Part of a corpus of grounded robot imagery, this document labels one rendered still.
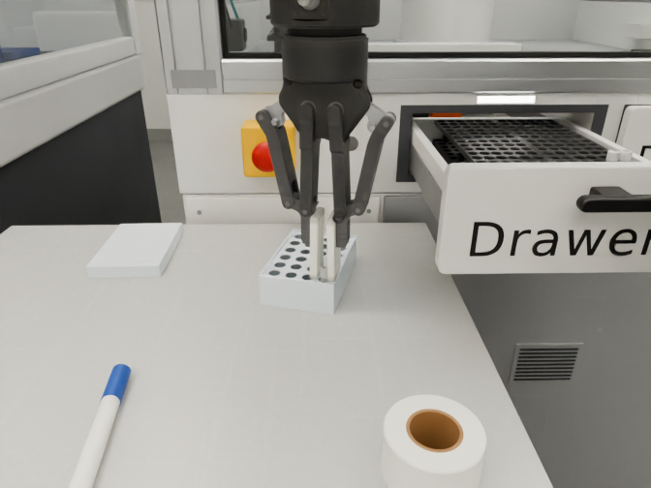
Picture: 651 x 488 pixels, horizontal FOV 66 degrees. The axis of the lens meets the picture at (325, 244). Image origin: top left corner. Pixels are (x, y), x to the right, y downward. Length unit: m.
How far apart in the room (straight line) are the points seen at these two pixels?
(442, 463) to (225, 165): 0.54
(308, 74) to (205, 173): 0.37
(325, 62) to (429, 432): 0.30
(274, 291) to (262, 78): 0.31
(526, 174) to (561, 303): 0.48
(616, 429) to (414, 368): 0.76
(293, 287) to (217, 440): 0.19
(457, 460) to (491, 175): 0.25
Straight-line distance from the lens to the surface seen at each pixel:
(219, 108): 0.74
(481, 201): 0.49
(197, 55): 0.74
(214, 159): 0.76
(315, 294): 0.54
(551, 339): 0.99
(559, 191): 0.52
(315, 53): 0.43
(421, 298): 0.58
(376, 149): 0.46
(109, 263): 0.66
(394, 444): 0.36
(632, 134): 0.85
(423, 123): 0.83
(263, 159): 0.67
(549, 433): 1.15
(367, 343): 0.51
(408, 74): 0.74
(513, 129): 0.77
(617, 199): 0.50
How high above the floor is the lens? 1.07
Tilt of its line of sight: 26 degrees down
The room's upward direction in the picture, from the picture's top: straight up
